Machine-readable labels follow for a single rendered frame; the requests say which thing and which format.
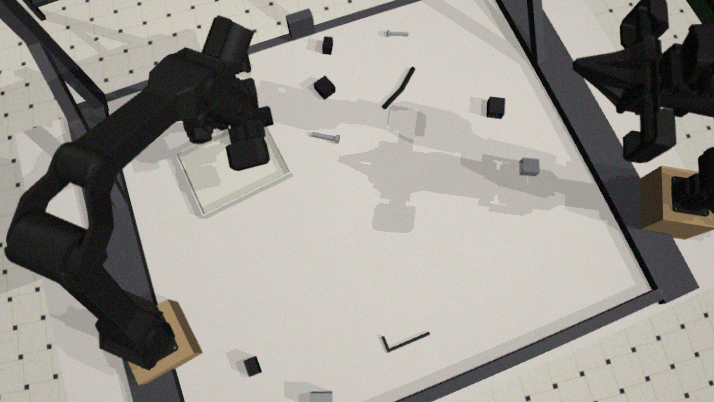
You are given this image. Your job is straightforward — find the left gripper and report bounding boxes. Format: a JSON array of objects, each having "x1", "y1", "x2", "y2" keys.
[{"x1": 573, "y1": 0, "x2": 714, "y2": 163}]

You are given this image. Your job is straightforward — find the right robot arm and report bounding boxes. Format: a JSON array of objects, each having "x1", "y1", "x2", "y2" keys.
[{"x1": 4, "y1": 15, "x2": 254, "y2": 370}]

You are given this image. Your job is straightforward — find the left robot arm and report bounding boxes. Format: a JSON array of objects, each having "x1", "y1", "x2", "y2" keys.
[{"x1": 670, "y1": 24, "x2": 714, "y2": 217}]

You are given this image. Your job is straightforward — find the black diagonal bars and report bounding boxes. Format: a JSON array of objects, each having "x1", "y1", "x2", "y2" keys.
[{"x1": 0, "y1": 0, "x2": 546, "y2": 209}]

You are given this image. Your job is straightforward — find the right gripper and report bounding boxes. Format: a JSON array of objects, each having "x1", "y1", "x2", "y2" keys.
[{"x1": 206, "y1": 74, "x2": 270, "y2": 171}]

